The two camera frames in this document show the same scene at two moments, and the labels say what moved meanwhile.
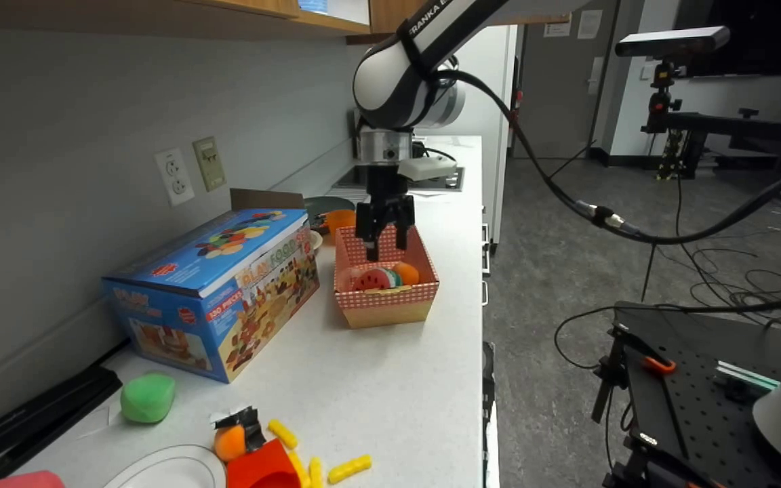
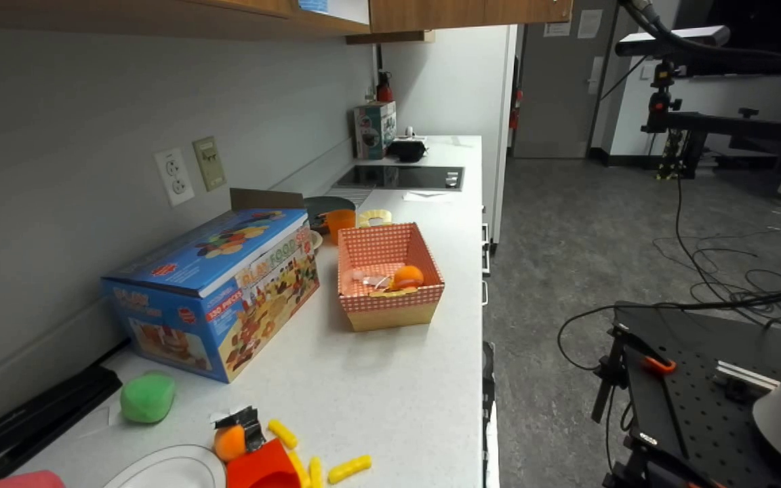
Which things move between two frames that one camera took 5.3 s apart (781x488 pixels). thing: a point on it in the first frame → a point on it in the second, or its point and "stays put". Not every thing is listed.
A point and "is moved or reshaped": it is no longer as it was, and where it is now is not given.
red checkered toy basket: (401, 288) stays put
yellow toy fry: (348, 469) stays put
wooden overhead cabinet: (319, 17) is moved or reshaped
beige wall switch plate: (209, 164) stays put
